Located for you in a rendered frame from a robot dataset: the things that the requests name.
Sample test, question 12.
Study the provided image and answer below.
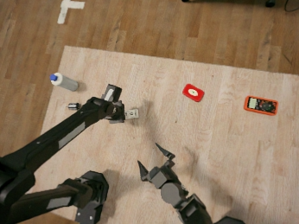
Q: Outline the white bottle with blue cap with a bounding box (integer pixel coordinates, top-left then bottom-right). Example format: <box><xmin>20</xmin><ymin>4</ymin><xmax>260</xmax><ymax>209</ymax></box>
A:
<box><xmin>50</xmin><ymin>73</ymin><xmax>78</xmax><ymax>92</ymax></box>

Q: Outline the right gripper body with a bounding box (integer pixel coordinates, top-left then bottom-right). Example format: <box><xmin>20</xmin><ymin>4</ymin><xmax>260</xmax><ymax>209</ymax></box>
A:
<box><xmin>142</xmin><ymin>153</ymin><xmax>180</xmax><ymax>183</ymax></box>

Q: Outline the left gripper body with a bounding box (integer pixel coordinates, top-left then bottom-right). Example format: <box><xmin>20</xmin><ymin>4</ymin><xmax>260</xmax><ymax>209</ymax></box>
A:
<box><xmin>109</xmin><ymin>100</ymin><xmax>125</xmax><ymax>125</ymax></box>

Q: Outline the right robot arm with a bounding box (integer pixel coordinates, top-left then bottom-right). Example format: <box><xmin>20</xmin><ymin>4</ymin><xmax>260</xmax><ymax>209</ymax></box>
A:
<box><xmin>149</xmin><ymin>166</ymin><xmax>213</xmax><ymax>224</ymax></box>

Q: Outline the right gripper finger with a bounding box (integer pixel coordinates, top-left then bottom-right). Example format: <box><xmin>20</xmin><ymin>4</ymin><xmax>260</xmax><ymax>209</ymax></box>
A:
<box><xmin>137</xmin><ymin>161</ymin><xmax>149</xmax><ymax>180</ymax></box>
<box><xmin>156</xmin><ymin>143</ymin><xmax>171</xmax><ymax>157</ymax></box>

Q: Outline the orange pocket multimeter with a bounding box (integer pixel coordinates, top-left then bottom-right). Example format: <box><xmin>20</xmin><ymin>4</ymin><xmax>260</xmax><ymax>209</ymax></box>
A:
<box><xmin>244</xmin><ymin>95</ymin><xmax>278</xmax><ymax>116</ymax></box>

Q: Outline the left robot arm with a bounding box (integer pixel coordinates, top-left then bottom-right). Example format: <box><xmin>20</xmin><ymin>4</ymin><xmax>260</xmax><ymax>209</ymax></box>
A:
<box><xmin>0</xmin><ymin>84</ymin><xmax>123</xmax><ymax>224</ymax></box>

